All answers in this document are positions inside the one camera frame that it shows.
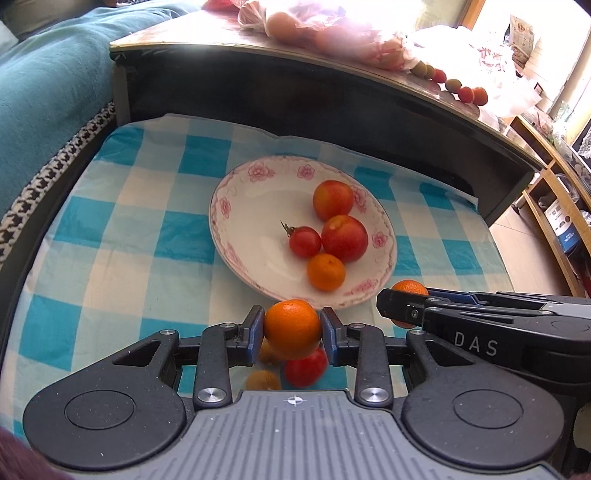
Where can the large pale red tomato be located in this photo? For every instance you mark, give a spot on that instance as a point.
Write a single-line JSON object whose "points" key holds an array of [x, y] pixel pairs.
{"points": [[333, 200]]}

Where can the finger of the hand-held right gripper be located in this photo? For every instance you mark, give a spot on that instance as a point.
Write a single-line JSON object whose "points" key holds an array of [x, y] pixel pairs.
{"points": [[457, 297], [401, 307]]}

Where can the clear plastic bag of oranges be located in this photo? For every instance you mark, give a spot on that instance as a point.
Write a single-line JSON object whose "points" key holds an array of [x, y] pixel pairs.
{"points": [[286, 23]]}

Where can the cherry tomato with long stem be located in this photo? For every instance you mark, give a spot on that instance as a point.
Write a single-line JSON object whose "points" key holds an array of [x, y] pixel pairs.
{"points": [[304, 241]]}

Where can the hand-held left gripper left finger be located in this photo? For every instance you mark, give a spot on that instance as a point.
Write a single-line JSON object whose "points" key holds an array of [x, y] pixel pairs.
{"points": [[256, 332]]}

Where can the white floral plate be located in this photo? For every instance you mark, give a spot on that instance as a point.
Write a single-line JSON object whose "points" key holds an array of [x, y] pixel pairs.
{"points": [[258, 217]]}

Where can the person's reddish clothing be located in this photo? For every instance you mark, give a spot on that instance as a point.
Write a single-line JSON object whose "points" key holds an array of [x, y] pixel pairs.
{"points": [[18, 461]]}

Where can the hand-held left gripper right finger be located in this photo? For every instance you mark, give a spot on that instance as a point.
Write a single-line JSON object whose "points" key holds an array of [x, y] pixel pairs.
{"points": [[328, 334]]}

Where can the small red tomato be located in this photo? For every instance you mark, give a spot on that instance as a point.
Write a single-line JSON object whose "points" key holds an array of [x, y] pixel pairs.
{"points": [[480, 95]]}

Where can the dark wooden coffee table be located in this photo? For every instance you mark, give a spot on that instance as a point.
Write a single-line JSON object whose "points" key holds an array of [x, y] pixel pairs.
{"points": [[323, 115]]}

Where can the light wooden cabinet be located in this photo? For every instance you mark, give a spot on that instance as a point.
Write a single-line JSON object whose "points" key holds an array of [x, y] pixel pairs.
{"points": [[545, 221]]}

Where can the small mandarin orange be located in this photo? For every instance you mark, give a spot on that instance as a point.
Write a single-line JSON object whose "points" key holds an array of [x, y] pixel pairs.
{"points": [[408, 286], [326, 272], [292, 328]]}

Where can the brown longan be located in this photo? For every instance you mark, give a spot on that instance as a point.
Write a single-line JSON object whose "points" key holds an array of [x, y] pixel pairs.
{"points": [[429, 72], [263, 381], [419, 68], [453, 85], [267, 353]]}

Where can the blue white box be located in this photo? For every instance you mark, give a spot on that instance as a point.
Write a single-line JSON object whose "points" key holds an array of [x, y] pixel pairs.
{"points": [[561, 221]]}

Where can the blue white checked tablecloth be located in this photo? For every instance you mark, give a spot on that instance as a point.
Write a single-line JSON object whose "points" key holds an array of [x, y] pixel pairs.
{"points": [[138, 240]]}

